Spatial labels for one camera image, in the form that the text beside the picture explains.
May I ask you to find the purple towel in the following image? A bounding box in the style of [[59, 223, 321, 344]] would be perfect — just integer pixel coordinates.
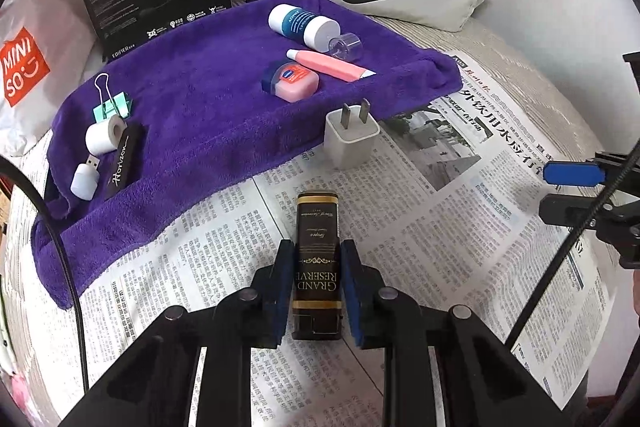
[[30, 0, 463, 310]]

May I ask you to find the newspaper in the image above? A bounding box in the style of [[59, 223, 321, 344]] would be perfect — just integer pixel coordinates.
[[75, 49, 613, 427]]

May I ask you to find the black cable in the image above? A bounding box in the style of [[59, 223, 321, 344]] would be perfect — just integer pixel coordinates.
[[0, 154, 91, 388], [507, 142, 640, 353]]

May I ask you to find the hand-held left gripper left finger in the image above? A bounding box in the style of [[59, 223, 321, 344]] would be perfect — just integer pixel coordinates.
[[60, 239, 298, 427]]

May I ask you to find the white tape roll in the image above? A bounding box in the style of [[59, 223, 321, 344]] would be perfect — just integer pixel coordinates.
[[85, 113, 127, 155]]

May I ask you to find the white shopping bag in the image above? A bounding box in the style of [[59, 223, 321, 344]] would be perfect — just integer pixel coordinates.
[[0, 0, 108, 158]]

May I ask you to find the pink object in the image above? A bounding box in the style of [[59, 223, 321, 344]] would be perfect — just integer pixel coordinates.
[[0, 357, 41, 413]]

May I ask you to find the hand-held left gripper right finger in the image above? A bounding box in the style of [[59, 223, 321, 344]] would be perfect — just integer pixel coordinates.
[[340, 239, 581, 427]]

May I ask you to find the pink jar with blue lid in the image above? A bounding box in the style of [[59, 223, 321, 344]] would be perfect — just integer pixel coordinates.
[[261, 62, 320, 102]]

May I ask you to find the green binder clip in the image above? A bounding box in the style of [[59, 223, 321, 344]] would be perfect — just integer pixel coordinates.
[[92, 74, 133, 120]]

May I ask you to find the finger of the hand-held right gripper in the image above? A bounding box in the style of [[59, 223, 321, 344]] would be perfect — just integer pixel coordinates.
[[542, 151, 640, 188], [539, 193, 603, 226]]

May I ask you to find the clear plastic bottle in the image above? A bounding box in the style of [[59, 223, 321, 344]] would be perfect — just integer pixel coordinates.
[[327, 32, 362, 60]]

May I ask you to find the white usb dongle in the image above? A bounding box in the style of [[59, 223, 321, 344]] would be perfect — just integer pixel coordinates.
[[70, 155, 101, 200]]

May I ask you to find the white charger plug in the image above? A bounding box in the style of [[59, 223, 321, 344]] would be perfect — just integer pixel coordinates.
[[324, 99, 381, 170]]

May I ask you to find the dark brown box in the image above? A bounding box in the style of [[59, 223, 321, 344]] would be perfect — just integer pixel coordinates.
[[291, 192, 343, 340]]

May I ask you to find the pink tube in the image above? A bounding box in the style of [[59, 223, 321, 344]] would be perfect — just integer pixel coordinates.
[[286, 48, 377, 82]]

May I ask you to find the white bottle with blue label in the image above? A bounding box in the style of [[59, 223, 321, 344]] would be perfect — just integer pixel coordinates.
[[267, 4, 341, 50]]

